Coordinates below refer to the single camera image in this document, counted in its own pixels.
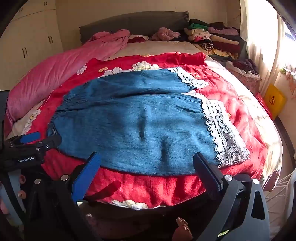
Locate artificial flower decoration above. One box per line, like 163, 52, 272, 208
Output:
280, 66, 296, 87

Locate red floral blanket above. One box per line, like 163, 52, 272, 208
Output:
5, 52, 269, 209

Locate floral fabric basket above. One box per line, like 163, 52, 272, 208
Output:
225, 59, 262, 95

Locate cream curtain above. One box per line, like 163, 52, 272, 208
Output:
239, 0, 292, 91

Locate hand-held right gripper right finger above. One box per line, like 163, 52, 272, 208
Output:
193, 152, 270, 241

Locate pink quilt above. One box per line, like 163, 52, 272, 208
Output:
5, 29, 131, 123

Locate dark red cloth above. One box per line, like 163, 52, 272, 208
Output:
127, 35, 149, 44

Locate blue denim pants lace trim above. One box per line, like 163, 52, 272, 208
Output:
46, 67, 250, 177

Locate yellow bag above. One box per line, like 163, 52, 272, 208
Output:
264, 83, 287, 120

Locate red box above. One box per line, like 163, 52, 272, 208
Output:
255, 92, 274, 119

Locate person's right hand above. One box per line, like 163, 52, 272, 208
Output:
176, 217, 193, 241

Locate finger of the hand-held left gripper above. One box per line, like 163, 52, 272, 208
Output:
6, 132, 41, 149
30, 134, 62, 154

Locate stack of folded clothes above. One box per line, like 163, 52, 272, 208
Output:
184, 19, 242, 58

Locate white wardrobe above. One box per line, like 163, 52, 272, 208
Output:
0, 0, 64, 93

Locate grey bed headboard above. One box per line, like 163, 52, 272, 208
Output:
79, 11, 190, 44

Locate person's left hand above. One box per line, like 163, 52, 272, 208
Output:
18, 174, 27, 200

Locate pink fluffy garment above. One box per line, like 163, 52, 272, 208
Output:
151, 27, 181, 42

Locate white wire rack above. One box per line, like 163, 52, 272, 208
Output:
264, 171, 296, 209

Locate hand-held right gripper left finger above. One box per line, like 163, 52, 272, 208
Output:
24, 152, 102, 241

